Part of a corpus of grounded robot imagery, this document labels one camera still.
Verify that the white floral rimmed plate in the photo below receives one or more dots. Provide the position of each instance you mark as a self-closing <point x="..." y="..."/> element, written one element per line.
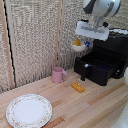
<point x="29" y="111"/>

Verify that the black air fryer body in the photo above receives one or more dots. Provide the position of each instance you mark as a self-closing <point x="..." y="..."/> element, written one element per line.
<point x="115" y="43"/>

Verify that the yellow food piece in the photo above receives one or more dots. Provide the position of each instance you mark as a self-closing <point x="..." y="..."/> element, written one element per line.
<point x="77" y="42"/>

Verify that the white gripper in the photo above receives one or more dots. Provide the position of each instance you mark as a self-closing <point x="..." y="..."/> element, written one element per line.
<point x="92" y="30"/>

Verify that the small white bowl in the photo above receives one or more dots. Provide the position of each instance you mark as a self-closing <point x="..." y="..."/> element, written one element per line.
<point x="79" y="48"/>

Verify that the black air fryer drawer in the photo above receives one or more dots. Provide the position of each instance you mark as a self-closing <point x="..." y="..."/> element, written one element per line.
<point x="98" y="76"/>

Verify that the yellow rectangular block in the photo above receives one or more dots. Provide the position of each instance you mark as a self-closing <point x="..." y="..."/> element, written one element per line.
<point x="77" y="87"/>

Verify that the pink mug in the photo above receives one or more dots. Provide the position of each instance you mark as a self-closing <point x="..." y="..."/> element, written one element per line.
<point x="58" y="75"/>

